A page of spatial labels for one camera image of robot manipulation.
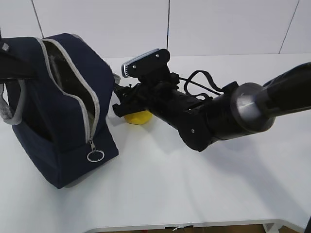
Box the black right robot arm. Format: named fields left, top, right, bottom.
left=113, top=63, right=311, bottom=151

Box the navy blue lunch bag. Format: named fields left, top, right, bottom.
left=0, top=33, right=119, bottom=189

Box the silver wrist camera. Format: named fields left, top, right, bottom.
left=121, top=49, right=170, bottom=78

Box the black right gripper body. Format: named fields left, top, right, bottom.
left=111, top=65, right=234, bottom=152

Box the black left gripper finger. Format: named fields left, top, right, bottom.
left=0, top=52, right=37, bottom=84

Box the yellow pear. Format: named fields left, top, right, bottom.
left=124, top=110, right=153, bottom=125

